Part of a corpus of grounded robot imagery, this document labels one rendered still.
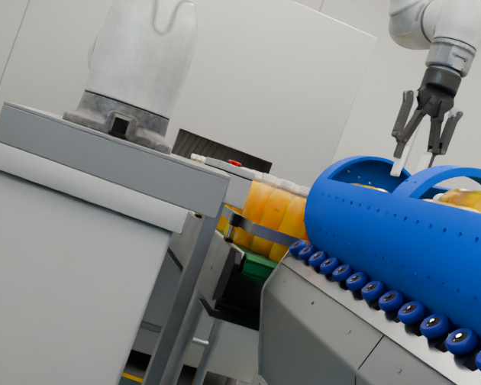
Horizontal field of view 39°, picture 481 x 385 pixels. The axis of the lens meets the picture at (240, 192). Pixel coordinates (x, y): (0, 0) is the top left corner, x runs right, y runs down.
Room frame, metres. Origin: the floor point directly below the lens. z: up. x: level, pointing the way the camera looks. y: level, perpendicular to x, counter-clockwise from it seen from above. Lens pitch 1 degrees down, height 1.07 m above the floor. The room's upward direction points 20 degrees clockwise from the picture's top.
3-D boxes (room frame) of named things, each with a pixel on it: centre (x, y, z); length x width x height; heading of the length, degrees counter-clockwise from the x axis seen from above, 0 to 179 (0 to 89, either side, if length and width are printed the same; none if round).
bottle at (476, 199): (1.23, -0.41, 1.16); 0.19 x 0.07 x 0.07; 14
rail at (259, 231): (1.77, -0.26, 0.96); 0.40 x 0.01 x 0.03; 104
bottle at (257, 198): (1.90, -0.06, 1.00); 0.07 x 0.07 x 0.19
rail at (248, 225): (2.50, 0.13, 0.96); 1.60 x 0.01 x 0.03; 14
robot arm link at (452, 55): (1.40, -0.31, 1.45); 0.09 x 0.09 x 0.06
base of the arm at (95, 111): (1.16, 0.23, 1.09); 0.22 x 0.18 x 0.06; 11
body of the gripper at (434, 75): (1.40, -0.31, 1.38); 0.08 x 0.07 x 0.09; 104
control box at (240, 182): (1.83, 0.05, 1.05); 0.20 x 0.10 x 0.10; 14
